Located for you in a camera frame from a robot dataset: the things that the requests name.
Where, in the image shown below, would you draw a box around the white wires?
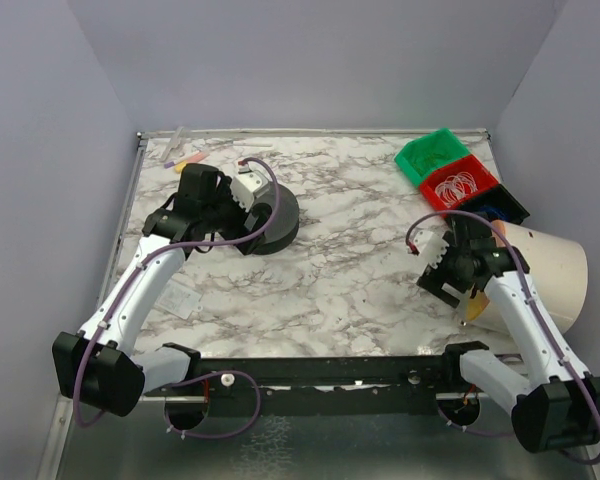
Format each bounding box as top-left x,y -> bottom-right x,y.
433,170 -> 481,206

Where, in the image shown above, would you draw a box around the black cable spool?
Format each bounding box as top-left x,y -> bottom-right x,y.
240,185 -> 300,255

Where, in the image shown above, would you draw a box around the clear plastic tube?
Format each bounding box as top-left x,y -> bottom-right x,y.
162,126 -> 184,163

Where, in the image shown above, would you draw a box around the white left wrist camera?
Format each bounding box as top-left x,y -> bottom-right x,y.
230,165 -> 269,211

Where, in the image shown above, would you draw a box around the aluminium frame rail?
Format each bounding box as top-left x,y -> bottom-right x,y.
35,131 -> 146,479

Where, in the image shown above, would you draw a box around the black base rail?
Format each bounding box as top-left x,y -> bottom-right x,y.
144,341 -> 501,416

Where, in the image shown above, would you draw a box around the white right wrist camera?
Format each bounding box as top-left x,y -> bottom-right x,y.
407,231 -> 449,270

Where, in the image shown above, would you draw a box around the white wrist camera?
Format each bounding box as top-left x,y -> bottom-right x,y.
230,165 -> 269,211
407,231 -> 449,270

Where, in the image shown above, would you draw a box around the large white cylinder bucket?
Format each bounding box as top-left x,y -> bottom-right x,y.
458,220 -> 588,334

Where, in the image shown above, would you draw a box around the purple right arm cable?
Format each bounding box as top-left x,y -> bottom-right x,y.
404,209 -> 600,465

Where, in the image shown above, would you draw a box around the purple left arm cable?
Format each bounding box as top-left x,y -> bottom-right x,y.
72,157 -> 282,441

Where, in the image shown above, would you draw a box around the black plastic bin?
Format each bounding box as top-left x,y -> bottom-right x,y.
454,184 -> 530,225

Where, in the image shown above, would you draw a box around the green plastic bin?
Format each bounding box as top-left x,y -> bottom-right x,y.
394,128 -> 470,187

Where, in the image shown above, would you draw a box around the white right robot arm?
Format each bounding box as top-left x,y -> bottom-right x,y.
405,210 -> 600,465

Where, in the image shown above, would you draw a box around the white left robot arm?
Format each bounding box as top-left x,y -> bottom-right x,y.
52,162 -> 278,428

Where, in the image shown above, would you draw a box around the white paper label packet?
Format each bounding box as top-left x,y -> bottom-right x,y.
155,280 -> 203,320

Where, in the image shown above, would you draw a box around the purple yellow pink markers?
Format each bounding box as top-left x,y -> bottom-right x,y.
164,152 -> 209,173

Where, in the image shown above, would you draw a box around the red plastic bin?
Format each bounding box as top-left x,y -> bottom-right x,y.
418,154 -> 499,211

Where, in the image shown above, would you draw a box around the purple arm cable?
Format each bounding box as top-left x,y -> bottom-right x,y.
72,157 -> 282,441
404,209 -> 600,465

